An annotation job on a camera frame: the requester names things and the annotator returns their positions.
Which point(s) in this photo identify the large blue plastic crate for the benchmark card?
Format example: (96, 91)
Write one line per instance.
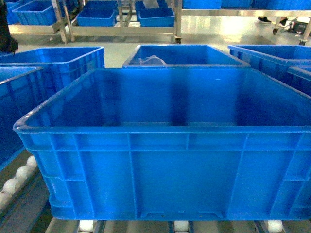
(216, 143)

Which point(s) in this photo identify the white conveyor roller wheels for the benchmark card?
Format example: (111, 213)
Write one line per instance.
(11, 186)

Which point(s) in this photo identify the blue crate on rack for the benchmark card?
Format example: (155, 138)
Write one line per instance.
(98, 13)
(161, 16)
(36, 13)

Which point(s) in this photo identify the blue crate behind centre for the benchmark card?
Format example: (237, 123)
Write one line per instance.
(189, 56)

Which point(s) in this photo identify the metal shelf rack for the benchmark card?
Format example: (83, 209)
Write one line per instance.
(66, 13)

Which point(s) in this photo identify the blue crate on rack right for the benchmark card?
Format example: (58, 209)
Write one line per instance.
(161, 16)

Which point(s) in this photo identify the blue crate far right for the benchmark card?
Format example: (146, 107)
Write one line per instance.
(273, 60)

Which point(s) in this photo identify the black shoe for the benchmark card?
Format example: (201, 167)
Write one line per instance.
(264, 20)

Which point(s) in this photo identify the blue crate near left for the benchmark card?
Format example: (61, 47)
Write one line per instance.
(21, 90)

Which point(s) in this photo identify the blue crate on rack left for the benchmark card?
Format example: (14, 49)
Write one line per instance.
(36, 13)

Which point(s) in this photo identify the blue crate far left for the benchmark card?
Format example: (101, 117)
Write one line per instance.
(61, 65)

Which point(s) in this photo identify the clear plastic bag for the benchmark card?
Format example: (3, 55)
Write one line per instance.
(152, 60)

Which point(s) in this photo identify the blue crate on rack middle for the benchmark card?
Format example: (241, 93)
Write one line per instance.
(98, 13)

